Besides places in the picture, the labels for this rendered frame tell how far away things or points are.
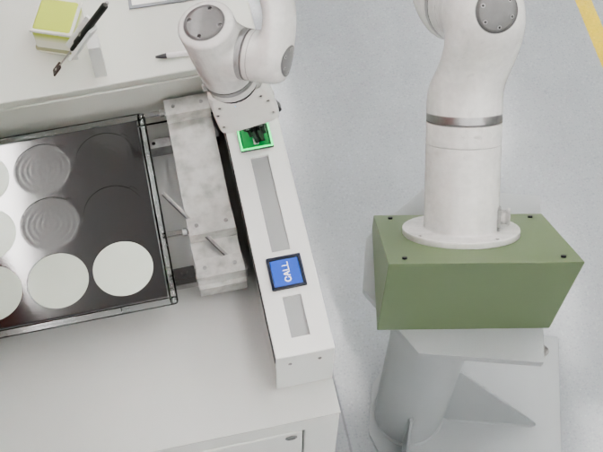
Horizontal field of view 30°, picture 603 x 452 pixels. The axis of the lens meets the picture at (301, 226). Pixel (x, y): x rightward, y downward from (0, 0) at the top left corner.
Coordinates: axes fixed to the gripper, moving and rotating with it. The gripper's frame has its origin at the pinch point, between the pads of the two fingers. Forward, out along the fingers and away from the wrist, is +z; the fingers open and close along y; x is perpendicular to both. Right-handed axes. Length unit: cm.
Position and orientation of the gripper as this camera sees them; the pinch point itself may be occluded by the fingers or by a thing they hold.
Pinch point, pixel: (256, 128)
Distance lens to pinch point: 189.4
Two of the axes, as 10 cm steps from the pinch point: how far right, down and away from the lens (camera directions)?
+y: 9.6, -2.8, -0.9
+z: 2.0, 4.0, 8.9
